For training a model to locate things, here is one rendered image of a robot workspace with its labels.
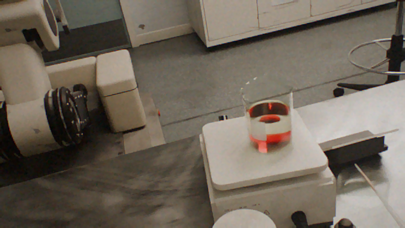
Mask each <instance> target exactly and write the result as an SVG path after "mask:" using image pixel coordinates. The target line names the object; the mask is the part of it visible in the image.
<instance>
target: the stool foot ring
mask: <svg viewBox="0 0 405 228"><path fill-rule="evenodd" d="M391 39H392V38H389V39H381V40H373V41H370V42H365V43H361V44H360V45H357V46H355V47H353V48H352V49H351V51H350V52H349V53H348V60H349V62H350V63H351V64H352V65H354V66H355V67H357V68H359V69H362V70H364V71H368V72H373V73H376V74H385V75H405V72H391V71H379V70H375V69H374V68H376V67H378V66H380V65H383V64H385V63H387V62H390V63H400V62H403V61H405V47H404V48H403V51H402V52H390V49H388V48H387V47H385V46H384V45H382V44H381V42H388V41H391ZM373 43H375V44H377V45H378V46H380V47H381V48H383V49H384V50H385V51H386V58H385V59H384V60H383V61H381V62H379V63H377V64H375V65H374V66H371V67H369V68H366V67H364V66H361V65H359V64H357V63H355V62H354V61H353V60H352V59H351V54H352V53H353V52H354V51H355V50H356V49H358V48H360V47H362V46H365V45H370V44H373Z"/></svg>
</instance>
